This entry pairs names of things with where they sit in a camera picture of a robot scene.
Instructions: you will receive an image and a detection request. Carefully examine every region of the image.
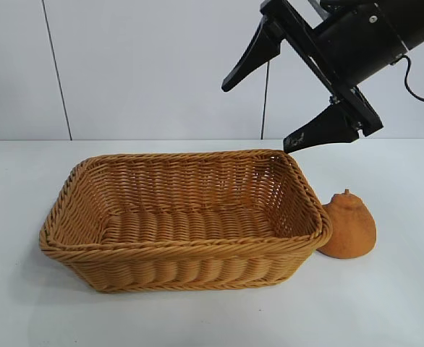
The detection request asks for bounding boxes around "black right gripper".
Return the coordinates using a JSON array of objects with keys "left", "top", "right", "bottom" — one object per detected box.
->
[{"left": 221, "top": 0, "right": 408, "bottom": 155}]

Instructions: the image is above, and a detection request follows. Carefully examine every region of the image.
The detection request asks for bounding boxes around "orange fruit with stem bump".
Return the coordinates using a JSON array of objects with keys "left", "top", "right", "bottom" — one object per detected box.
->
[{"left": 316, "top": 188, "right": 378, "bottom": 260}]

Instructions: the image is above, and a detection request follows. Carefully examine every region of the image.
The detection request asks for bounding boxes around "woven wicker basket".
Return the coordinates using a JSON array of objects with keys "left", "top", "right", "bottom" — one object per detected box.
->
[{"left": 39, "top": 149, "right": 333, "bottom": 294}]

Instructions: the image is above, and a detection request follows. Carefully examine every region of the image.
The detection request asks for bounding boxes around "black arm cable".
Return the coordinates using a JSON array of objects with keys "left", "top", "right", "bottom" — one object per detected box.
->
[{"left": 402, "top": 53, "right": 424, "bottom": 103}]

